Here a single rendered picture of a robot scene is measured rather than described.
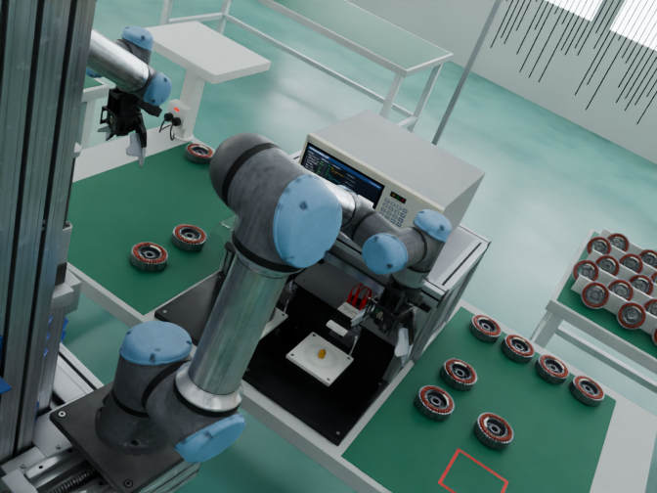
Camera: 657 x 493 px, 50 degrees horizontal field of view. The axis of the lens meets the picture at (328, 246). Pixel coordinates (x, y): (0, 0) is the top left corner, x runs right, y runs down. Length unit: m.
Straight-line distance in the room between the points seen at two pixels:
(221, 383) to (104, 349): 1.93
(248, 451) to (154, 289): 0.90
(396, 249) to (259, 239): 0.39
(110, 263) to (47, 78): 1.31
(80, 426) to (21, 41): 0.74
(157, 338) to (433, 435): 1.04
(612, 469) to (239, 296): 1.59
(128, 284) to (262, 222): 1.25
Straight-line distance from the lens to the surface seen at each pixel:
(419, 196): 1.90
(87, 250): 2.28
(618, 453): 2.46
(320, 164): 2.01
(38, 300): 1.22
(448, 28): 8.47
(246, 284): 1.03
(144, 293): 2.16
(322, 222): 0.97
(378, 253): 1.31
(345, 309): 2.06
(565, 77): 8.19
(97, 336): 3.10
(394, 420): 2.06
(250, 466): 2.78
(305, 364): 2.05
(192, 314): 2.10
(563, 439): 2.35
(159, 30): 2.75
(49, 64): 0.98
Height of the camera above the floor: 2.12
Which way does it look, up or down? 32 degrees down
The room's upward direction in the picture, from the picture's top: 22 degrees clockwise
